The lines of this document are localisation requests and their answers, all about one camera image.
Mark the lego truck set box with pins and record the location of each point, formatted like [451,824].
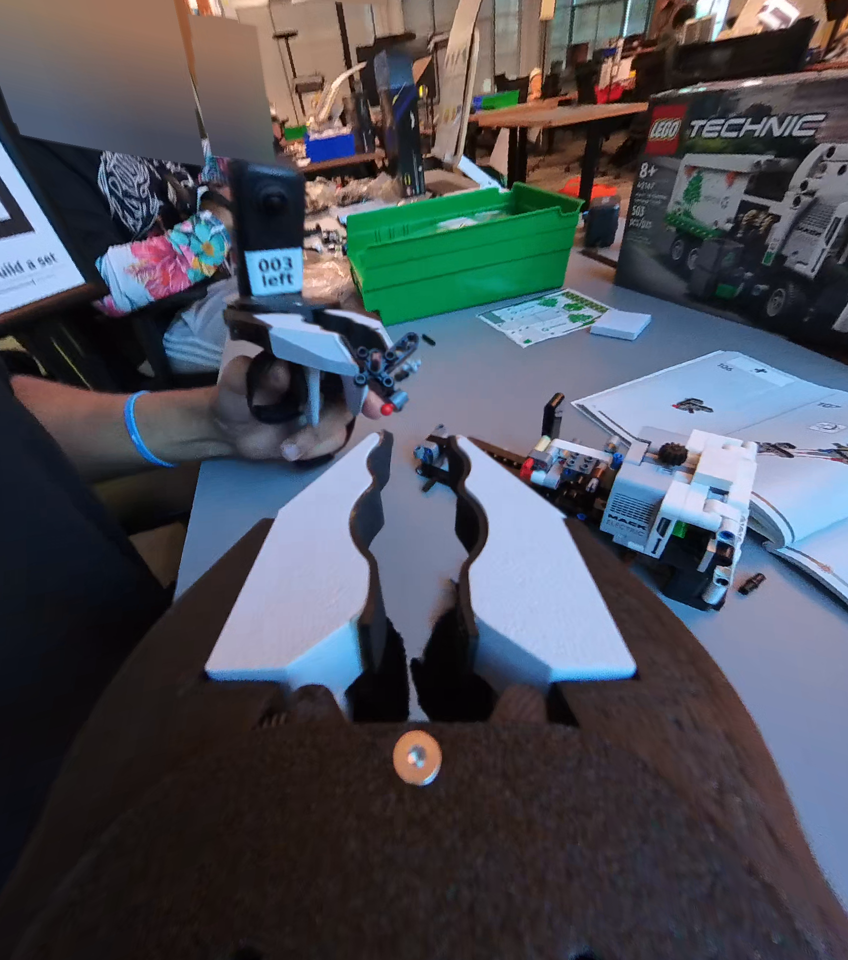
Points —
[769,225]

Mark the black cylindrical speaker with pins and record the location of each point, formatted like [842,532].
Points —
[602,223]

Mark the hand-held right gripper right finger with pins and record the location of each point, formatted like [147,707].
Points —
[536,585]

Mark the person's left hand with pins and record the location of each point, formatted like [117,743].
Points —
[233,420]

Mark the white lego truck model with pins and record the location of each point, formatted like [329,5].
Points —
[664,495]

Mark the person's clothed body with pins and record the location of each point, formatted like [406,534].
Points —
[19,600]

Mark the small white paper pad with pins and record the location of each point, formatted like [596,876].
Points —
[619,324]

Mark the small blue storage bin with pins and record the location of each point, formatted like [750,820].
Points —
[330,146]

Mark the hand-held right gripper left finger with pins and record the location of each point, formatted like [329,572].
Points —
[296,585]

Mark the person's left forearm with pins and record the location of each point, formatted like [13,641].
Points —
[79,420]

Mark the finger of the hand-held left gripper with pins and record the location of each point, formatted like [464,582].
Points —
[364,334]
[311,345]

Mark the dark tall lego box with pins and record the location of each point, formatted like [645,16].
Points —
[401,135]

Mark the open lego instruction booklet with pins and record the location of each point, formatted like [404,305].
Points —
[769,405]

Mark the tall white display sheet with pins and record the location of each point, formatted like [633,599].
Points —
[458,90]

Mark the green plastic bin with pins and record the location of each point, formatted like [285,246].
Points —
[461,262]

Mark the clear plastic bag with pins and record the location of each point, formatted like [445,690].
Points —
[326,277]

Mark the dark brown lego connector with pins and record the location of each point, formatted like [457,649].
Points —
[751,583]

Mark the green sticker sheet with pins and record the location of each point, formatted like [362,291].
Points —
[536,319]

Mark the wooden work table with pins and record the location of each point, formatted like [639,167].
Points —
[544,116]

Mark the blue wristband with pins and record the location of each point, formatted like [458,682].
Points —
[140,444]

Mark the small black lego subassembly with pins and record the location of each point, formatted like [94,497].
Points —
[386,367]

